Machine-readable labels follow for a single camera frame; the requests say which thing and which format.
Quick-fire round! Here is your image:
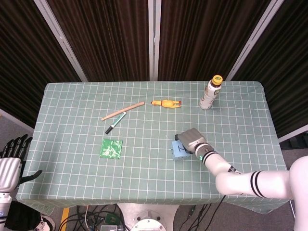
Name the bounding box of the blue foam cube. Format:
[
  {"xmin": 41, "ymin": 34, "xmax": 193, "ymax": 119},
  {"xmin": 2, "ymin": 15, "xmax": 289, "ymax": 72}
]
[{"xmin": 171, "ymin": 140, "xmax": 193, "ymax": 161}]

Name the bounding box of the white sneaker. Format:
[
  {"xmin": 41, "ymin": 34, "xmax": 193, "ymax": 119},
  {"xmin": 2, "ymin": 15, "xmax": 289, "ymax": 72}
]
[{"xmin": 36, "ymin": 215, "xmax": 56, "ymax": 231}]

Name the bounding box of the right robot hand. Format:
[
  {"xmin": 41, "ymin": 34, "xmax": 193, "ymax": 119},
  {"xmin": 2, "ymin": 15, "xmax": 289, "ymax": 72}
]
[{"xmin": 174, "ymin": 128, "xmax": 207, "ymax": 155}]

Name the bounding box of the yellow rubber chicken toy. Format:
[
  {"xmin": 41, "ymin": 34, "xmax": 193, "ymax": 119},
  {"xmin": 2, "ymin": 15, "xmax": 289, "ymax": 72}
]
[{"xmin": 151, "ymin": 99, "xmax": 182, "ymax": 109}]

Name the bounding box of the green tea packet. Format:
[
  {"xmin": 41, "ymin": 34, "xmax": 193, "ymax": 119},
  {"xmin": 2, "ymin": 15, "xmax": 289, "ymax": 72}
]
[{"xmin": 99, "ymin": 138, "xmax": 124, "ymax": 160}]

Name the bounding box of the green white marker pen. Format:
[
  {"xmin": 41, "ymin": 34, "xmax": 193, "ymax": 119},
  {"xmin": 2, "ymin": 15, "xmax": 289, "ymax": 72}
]
[{"xmin": 105, "ymin": 111, "xmax": 127, "ymax": 134}]

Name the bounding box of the green checkered tablecloth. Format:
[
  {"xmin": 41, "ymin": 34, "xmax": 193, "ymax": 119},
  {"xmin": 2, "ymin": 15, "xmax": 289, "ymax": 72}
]
[{"xmin": 15, "ymin": 80, "xmax": 289, "ymax": 216}]

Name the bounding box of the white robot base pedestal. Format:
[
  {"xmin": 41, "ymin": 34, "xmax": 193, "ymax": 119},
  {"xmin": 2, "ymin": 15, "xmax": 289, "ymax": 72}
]
[{"xmin": 116, "ymin": 203, "xmax": 181, "ymax": 231}]

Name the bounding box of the yellow floor tape strip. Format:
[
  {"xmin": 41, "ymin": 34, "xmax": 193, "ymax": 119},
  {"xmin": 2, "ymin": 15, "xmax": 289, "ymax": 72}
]
[{"xmin": 60, "ymin": 207, "xmax": 70, "ymax": 231}]

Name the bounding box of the dark brown curtain panel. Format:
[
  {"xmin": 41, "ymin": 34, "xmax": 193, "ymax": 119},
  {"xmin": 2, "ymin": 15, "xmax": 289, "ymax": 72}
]
[
  {"xmin": 157, "ymin": 0, "xmax": 277, "ymax": 81},
  {"xmin": 232, "ymin": 0, "xmax": 308, "ymax": 138},
  {"xmin": 48, "ymin": 0, "xmax": 152, "ymax": 82},
  {"xmin": 0, "ymin": 0, "xmax": 81, "ymax": 129}
]

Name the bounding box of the black equipment base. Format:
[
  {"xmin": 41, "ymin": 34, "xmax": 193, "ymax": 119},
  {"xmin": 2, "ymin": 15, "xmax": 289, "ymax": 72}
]
[{"xmin": 280, "ymin": 132, "xmax": 308, "ymax": 151}]

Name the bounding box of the black trouser leg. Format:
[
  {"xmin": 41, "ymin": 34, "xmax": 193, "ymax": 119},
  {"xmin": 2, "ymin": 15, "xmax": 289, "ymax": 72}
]
[{"xmin": 4, "ymin": 201, "xmax": 41, "ymax": 231}]

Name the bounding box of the tea drink bottle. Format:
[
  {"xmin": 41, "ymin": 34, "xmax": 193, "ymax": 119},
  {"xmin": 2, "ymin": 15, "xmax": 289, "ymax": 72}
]
[{"xmin": 199, "ymin": 75, "xmax": 224, "ymax": 110}]

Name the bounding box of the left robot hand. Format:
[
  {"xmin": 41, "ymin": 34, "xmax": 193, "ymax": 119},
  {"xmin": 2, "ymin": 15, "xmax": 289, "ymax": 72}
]
[{"xmin": 0, "ymin": 134, "xmax": 43, "ymax": 192}]

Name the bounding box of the white frame post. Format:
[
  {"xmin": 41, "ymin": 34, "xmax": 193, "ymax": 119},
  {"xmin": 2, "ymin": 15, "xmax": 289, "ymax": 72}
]
[
  {"xmin": 33, "ymin": 0, "xmax": 89, "ymax": 82},
  {"xmin": 279, "ymin": 129, "xmax": 308, "ymax": 143},
  {"xmin": 148, "ymin": 0, "xmax": 162, "ymax": 81},
  {"xmin": 226, "ymin": 0, "xmax": 289, "ymax": 81}
]

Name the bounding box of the black cable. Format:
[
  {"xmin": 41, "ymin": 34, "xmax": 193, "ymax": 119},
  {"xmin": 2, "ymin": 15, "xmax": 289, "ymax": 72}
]
[
  {"xmin": 60, "ymin": 204, "xmax": 126, "ymax": 231},
  {"xmin": 186, "ymin": 194, "xmax": 227, "ymax": 231}
]

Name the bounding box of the wooden stick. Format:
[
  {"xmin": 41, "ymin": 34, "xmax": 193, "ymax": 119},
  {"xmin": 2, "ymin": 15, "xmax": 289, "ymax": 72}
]
[{"xmin": 101, "ymin": 101, "xmax": 146, "ymax": 121}]

